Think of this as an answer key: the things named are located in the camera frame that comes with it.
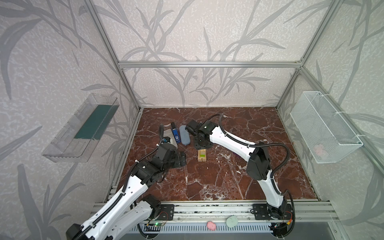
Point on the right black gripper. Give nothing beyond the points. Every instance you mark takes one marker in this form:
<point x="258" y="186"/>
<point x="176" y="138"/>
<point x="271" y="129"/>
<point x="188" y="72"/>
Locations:
<point x="192" y="127"/>

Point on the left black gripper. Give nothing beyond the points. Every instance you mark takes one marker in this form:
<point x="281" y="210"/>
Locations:
<point x="167" y="135"/>

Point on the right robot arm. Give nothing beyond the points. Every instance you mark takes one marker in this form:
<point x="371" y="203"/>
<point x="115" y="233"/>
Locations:
<point x="257" y="157"/>

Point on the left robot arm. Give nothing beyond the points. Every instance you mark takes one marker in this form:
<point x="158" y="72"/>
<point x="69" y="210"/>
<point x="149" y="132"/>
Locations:
<point x="120" y="214"/>

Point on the grey sponge block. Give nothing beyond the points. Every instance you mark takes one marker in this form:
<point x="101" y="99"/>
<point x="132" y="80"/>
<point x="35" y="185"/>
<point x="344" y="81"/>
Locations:
<point x="168" y="133"/>

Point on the grey blue oval case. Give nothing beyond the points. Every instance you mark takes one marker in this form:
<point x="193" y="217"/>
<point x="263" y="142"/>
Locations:
<point x="184" y="135"/>

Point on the blue black marker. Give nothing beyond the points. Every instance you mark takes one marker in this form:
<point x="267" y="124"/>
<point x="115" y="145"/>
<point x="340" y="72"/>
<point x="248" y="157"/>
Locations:
<point x="175" y="132"/>

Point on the green sheet in bin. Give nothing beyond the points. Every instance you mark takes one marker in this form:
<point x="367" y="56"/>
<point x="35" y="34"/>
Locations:
<point x="97" y="122"/>

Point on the pink putty blob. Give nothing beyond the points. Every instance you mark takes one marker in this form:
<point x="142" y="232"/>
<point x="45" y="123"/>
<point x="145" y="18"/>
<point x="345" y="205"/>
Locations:
<point x="211" y="226"/>

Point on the green putty blob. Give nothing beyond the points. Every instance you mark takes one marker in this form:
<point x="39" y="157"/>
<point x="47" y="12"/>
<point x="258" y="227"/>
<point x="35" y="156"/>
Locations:
<point x="232" y="221"/>

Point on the pink object in basket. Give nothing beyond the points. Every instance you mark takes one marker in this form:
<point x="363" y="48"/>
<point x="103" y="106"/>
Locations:
<point x="320" y="151"/>

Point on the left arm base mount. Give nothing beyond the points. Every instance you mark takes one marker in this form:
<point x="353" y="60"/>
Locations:
<point x="163" y="212"/>

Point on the clear plastic wall bin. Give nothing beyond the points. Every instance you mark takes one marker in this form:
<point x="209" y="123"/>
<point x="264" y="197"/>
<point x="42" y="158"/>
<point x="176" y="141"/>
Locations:
<point x="77" y="140"/>

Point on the aluminium front rail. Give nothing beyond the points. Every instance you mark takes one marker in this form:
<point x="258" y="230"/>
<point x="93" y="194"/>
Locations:
<point x="219" y="211"/>

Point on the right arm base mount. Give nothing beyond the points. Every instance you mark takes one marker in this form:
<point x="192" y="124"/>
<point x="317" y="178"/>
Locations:
<point x="264" y="211"/>

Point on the white wire basket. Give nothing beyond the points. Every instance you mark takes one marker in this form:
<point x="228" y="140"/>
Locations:
<point x="320" y="123"/>

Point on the aluminium cage frame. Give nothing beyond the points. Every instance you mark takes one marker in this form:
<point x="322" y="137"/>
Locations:
<point x="205" y="54"/>

